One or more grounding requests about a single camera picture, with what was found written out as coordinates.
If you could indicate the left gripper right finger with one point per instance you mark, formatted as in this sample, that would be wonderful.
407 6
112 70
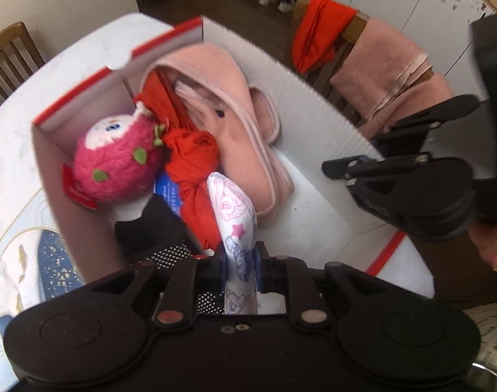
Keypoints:
291 278

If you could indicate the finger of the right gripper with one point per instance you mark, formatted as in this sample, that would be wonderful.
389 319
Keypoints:
412 131
349 168

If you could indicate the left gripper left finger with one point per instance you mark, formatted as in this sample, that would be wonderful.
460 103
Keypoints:
177 307

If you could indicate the white cartoon print sock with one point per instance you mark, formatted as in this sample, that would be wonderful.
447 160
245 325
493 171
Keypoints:
237 223

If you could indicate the black dotted sock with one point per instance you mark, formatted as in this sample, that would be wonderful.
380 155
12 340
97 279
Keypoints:
158 239

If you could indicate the blue tissue pack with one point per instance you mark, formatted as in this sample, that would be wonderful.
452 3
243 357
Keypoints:
169 191

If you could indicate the red knotted cloth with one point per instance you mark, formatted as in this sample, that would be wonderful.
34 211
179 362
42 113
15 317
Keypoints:
192 156

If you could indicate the pink fleece garment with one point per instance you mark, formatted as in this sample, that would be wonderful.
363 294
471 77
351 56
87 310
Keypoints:
243 120

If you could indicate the pink plush round toy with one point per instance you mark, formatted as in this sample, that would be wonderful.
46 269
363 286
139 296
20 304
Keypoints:
116 160

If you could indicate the red white shoe box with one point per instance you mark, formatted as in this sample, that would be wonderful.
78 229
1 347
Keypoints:
318 223

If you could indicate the person right hand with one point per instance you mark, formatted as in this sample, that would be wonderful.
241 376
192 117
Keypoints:
485 239

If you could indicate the pink towel on chair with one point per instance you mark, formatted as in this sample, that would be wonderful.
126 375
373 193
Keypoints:
382 78

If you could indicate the wooden chair near right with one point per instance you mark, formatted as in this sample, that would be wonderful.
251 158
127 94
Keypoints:
321 77

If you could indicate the red cloth on chair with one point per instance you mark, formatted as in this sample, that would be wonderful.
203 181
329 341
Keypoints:
320 25

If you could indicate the brown wooden chair far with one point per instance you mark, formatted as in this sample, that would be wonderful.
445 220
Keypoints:
19 58

